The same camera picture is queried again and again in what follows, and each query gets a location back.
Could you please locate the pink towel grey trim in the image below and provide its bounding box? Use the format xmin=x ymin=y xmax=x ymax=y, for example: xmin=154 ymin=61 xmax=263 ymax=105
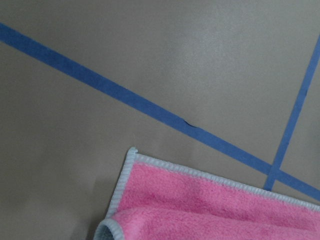
xmin=94 ymin=147 xmax=320 ymax=240

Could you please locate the blue tape line lengthwise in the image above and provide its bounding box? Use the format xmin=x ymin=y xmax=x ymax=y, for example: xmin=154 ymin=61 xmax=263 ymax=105
xmin=263 ymin=36 xmax=320 ymax=191

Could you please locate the blue tape line crosswise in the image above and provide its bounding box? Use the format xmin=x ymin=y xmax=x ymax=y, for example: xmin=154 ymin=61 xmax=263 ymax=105
xmin=0 ymin=24 xmax=320 ymax=200

